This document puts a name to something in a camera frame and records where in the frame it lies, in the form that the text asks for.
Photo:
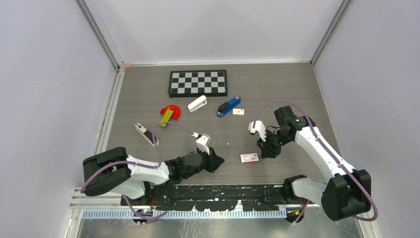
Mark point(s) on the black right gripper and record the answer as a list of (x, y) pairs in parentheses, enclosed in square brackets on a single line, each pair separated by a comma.
[(267, 150)]

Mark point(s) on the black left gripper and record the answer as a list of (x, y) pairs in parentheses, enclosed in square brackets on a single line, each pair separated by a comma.
[(215, 160)]

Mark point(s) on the red white staple box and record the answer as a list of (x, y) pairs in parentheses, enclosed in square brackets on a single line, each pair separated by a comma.
[(249, 158)]

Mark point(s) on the blue stapler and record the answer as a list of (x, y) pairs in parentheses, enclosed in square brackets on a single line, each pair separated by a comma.
[(228, 106)]

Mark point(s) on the black and white stapler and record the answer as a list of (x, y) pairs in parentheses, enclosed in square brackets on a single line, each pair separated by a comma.
[(146, 134)]

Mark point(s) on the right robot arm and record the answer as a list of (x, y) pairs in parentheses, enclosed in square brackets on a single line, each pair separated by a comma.
[(346, 191)]

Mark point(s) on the red arch toy block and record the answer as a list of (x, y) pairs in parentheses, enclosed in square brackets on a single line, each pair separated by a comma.
[(176, 109)]

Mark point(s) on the green lego brick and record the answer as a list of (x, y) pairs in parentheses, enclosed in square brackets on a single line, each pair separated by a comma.
[(166, 116)]

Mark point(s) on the checkerboard calibration board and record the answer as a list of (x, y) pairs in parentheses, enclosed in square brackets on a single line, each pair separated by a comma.
[(195, 83)]

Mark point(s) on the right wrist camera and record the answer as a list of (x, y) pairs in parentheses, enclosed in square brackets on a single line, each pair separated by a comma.
[(257, 127)]

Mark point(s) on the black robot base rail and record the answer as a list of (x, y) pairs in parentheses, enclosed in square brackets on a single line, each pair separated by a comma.
[(257, 197)]

